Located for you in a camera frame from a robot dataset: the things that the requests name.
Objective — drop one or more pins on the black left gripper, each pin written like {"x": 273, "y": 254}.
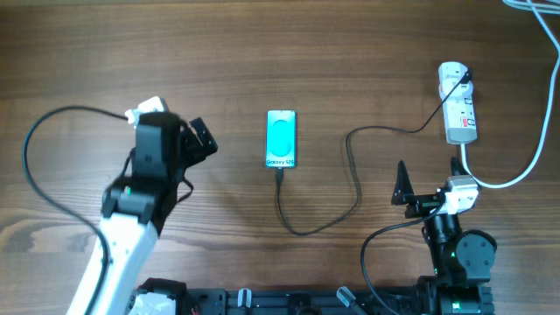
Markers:
{"x": 194, "y": 153}

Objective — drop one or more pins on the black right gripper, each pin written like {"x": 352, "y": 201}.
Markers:
{"x": 421, "y": 204}

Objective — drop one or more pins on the blue smartphone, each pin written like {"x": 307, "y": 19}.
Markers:
{"x": 281, "y": 131}

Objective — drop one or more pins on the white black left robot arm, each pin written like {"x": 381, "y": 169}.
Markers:
{"x": 135, "y": 206}

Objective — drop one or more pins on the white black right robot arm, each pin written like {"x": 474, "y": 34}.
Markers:
{"x": 461, "y": 259}

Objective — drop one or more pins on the white USB charger plug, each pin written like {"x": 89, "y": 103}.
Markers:
{"x": 453, "y": 89}

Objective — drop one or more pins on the white power strip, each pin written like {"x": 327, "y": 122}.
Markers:
{"x": 459, "y": 116}

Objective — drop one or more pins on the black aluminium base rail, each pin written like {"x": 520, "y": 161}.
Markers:
{"x": 160, "y": 296}

